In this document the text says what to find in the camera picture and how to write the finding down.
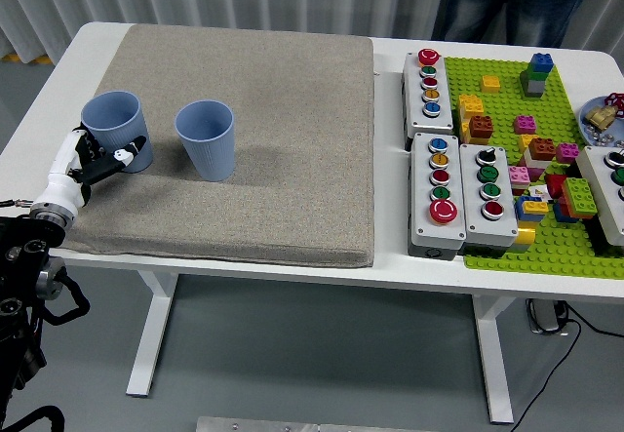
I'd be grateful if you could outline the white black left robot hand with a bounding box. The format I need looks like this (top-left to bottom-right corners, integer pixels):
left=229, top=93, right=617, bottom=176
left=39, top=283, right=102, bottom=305
left=32, top=122, right=147, bottom=221

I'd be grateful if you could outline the blue ribbed plastic cup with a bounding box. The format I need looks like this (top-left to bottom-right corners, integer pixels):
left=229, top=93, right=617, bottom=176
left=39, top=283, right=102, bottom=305
left=174, top=99, right=236, bottom=183
left=80, top=90, right=155, bottom=174

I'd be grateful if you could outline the white table leg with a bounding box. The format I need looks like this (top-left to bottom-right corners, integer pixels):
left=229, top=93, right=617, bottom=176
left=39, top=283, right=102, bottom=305
left=125, top=269, right=179, bottom=398
left=471, top=295, right=516, bottom=424

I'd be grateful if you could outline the grey-brown fabric mat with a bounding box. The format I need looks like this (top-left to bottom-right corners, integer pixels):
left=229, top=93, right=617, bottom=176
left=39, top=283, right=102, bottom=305
left=62, top=23, right=376, bottom=269

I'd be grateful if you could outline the five-button box large red mushroom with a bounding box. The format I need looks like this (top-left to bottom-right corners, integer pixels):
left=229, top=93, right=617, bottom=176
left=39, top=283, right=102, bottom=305
left=407, top=132, right=467, bottom=260

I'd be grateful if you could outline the five-button box small red mushroom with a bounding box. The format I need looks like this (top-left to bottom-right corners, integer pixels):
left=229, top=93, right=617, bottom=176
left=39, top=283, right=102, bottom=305
left=400, top=50, right=455, bottom=151

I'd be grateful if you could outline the four-button box black selector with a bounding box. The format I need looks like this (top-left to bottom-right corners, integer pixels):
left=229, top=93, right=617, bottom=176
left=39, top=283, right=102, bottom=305
left=458, top=142, right=519, bottom=257

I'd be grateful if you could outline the green studded baseplate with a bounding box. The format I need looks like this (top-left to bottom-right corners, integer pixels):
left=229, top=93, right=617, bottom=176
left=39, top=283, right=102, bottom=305
left=441, top=55, right=624, bottom=280

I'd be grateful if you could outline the person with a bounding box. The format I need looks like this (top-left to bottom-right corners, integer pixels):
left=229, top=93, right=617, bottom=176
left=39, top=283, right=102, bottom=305
left=441, top=0, right=594, bottom=48

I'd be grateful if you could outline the light pink brick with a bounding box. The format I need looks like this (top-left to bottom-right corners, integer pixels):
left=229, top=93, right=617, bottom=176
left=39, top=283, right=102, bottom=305
left=507, top=166, right=531, bottom=194

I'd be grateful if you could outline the yellow grey brick stack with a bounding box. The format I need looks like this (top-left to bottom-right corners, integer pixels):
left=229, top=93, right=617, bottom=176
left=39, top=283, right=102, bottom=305
left=509, top=221, right=537, bottom=257

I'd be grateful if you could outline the blue yellow brick pair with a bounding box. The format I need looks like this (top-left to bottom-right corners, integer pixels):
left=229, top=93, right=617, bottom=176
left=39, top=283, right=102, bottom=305
left=515, top=195, right=550, bottom=223

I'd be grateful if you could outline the brown white pink brick stack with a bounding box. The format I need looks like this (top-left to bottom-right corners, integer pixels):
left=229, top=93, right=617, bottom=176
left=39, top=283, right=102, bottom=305
left=517, top=137, right=557, bottom=182

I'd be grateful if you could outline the blue green grey brick tower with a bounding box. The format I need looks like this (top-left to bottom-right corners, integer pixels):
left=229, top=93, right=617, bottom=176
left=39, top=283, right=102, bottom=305
left=519, top=52, right=556, bottom=99

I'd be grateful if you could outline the red brick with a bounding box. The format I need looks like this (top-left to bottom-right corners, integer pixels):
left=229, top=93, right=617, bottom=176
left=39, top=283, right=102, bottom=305
left=544, top=173, right=566, bottom=199

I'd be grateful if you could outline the green-topped multicolour brick stack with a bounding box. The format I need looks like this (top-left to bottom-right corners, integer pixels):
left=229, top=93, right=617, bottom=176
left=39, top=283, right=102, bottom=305
left=553, top=177, right=599, bottom=223

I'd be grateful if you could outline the blue plate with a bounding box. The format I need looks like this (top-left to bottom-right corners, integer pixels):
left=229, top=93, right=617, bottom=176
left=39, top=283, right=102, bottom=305
left=578, top=96, right=624, bottom=148

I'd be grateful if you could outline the white button box black stand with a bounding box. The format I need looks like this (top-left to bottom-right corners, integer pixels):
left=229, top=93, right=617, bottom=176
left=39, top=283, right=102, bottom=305
left=574, top=144, right=624, bottom=249

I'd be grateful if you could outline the brass pipe fitting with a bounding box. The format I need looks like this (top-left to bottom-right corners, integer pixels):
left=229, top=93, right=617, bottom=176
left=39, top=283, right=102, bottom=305
left=584, top=104, right=616, bottom=129

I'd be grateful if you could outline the black power cable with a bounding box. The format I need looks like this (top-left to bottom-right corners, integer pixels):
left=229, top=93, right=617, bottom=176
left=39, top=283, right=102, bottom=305
left=511, top=304, right=624, bottom=432

